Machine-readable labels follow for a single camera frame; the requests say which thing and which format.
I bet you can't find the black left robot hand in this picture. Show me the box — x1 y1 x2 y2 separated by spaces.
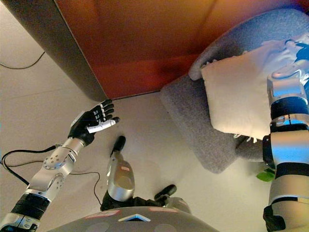
67 99 121 147

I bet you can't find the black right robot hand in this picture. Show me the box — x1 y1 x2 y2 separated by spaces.
284 33 309 67

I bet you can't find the cream fringed pillow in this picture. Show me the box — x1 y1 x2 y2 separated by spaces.
200 40 298 144

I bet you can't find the large orange brown cabinet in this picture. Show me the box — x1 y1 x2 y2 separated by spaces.
8 0 309 102

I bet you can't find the grey fabric armchair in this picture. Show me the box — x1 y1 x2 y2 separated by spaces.
160 8 309 174

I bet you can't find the grey robot torso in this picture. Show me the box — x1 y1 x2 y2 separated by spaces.
48 206 218 232

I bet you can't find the green leafy potted plant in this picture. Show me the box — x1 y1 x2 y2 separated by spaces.
255 168 276 182

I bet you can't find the thin black floor cable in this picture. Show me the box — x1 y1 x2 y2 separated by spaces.
0 50 45 70
71 171 102 205

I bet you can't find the thick black wrist cable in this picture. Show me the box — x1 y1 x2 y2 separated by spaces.
1 144 64 187

